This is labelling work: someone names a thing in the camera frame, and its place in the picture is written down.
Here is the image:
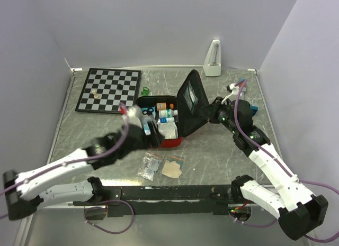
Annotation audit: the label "black base bar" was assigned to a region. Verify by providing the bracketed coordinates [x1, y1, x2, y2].
[73, 185, 245, 215]

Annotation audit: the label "white gauze packet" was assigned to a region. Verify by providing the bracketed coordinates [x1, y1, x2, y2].
[158, 122, 178, 139]

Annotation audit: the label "clear bag with pads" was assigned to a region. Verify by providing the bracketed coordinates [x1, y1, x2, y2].
[184, 81, 199, 111]

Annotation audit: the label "blue toy block stack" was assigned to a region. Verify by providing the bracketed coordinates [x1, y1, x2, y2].
[250, 105, 258, 116]

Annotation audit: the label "clear green-label bottle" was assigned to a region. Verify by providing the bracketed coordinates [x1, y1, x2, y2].
[158, 109, 178, 118]

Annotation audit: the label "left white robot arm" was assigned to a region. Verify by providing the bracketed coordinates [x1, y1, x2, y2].
[1, 123, 164, 221]

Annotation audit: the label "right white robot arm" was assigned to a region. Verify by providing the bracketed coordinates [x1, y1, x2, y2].
[205, 97, 328, 241]

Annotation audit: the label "black white chessboard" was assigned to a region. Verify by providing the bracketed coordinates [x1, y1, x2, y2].
[75, 68, 141, 114]

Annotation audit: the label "grey orange blue toy stick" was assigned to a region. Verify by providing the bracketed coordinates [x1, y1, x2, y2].
[238, 78, 247, 93]

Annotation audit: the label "blue white bandage packet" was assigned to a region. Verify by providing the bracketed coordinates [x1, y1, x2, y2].
[141, 116, 153, 135]

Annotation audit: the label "red black medicine case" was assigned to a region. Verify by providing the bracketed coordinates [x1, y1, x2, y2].
[136, 70, 210, 148]

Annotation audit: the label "white metronome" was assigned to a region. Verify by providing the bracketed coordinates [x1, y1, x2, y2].
[203, 40, 221, 77]

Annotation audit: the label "white blue wipe sachet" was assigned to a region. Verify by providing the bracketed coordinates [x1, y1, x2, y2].
[138, 152, 164, 181]

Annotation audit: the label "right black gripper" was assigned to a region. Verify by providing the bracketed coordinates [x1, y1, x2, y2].
[199, 97, 238, 134]

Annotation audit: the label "blue white small bottle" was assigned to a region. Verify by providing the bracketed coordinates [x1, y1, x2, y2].
[158, 117, 176, 123]

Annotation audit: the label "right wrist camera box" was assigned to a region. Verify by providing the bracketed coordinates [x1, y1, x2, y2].
[226, 83, 239, 100]

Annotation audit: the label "black handled scissors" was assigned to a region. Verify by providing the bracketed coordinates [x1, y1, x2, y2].
[141, 107, 156, 119]

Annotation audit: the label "small green toy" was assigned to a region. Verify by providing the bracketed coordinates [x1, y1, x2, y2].
[140, 87, 150, 96]

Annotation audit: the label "beige bandage patch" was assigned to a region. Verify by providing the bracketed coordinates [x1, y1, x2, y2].
[162, 156, 184, 179]

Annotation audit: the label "amber medicine bottle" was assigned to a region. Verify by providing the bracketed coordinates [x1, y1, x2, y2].
[156, 103, 174, 111]

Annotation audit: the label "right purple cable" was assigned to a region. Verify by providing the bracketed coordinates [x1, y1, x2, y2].
[228, 79, 339, 243]

